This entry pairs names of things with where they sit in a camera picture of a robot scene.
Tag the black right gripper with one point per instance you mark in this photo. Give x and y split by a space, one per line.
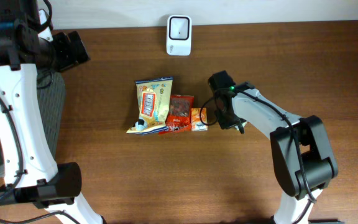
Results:
225 123

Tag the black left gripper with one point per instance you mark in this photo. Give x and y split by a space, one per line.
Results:
68 50

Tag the teal tissue pack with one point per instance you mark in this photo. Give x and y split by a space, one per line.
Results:
244 122

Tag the orange tissue pack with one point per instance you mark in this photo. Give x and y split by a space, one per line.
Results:
198 119

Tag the red snack bag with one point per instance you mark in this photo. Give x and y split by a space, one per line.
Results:
179 115

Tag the yellow snack bag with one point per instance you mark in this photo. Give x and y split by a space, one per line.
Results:
153 97

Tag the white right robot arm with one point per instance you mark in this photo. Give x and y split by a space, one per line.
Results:
303 159

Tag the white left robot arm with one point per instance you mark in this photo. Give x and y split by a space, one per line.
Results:
31 174

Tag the white barcode scanner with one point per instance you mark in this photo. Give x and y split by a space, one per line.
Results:
179 34

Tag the grey plastic mesh basket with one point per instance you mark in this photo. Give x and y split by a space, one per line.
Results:
51 98

